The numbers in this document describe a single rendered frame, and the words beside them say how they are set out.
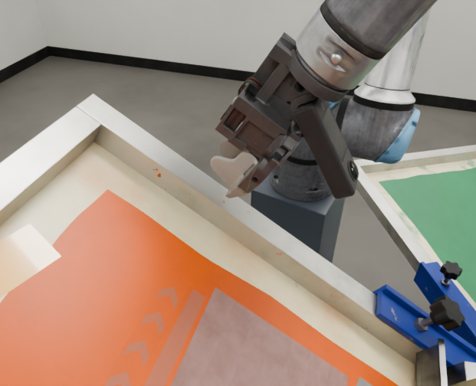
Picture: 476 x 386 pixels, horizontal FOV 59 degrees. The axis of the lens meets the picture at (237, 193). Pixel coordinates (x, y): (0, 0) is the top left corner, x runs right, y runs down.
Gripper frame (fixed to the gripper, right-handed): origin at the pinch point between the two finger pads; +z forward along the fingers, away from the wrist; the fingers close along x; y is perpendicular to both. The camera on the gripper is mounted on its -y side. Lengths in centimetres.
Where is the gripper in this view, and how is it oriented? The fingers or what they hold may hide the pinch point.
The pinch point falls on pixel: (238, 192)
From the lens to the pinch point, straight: 55.0
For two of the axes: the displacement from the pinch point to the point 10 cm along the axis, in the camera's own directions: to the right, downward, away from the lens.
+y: -8.1, -5.8, -1.3
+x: -3.1, 5.9, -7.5
